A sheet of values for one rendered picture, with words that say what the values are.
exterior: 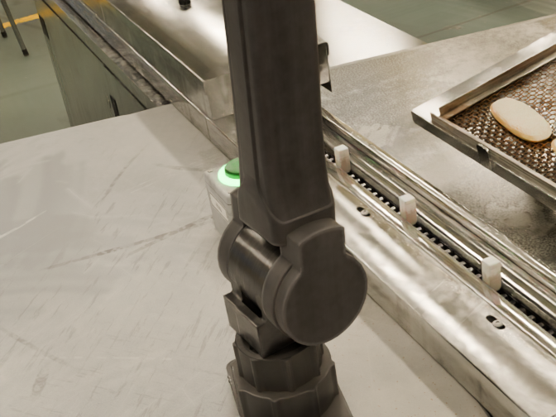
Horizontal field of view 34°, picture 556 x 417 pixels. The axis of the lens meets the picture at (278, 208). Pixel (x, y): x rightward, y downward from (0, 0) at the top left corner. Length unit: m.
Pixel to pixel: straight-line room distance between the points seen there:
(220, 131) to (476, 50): 0.44
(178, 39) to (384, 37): 0.36
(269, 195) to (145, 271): 0.37
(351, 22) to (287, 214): 0.95
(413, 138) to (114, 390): 0.52
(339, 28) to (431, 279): 0.78
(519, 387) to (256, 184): 0.26
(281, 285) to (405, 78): 0.71
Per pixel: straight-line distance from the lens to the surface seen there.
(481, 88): 1.08
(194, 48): 1.27
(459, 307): 0.81
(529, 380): 0.74
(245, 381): 0.75
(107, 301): 0.96
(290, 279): 0.66
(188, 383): 0.84
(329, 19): 1.60
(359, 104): 1.27
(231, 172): 0.96
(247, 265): 0.70
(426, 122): 1.06
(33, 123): 3.54
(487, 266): 0.84
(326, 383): 0.75
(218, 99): 1.18
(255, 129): 0.63
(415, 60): 1.38
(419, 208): 0.96
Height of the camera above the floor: 1.36
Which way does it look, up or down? 31 degrees down
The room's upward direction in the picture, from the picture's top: 10 degrees counter-clockwise
